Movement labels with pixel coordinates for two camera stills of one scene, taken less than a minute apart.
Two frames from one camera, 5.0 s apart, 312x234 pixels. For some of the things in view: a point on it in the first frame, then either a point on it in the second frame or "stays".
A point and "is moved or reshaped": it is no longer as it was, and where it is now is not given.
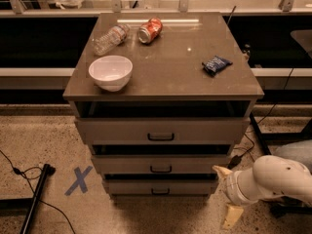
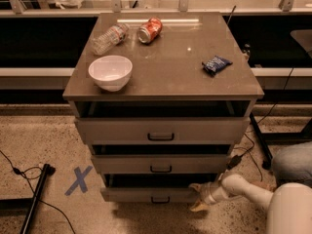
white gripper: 232,187 → 208,192
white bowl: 110,72 stays
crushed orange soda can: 149,30 stays
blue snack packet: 214,64 stays
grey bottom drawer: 160,186 is moved or reshaped
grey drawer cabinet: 160,100 stays
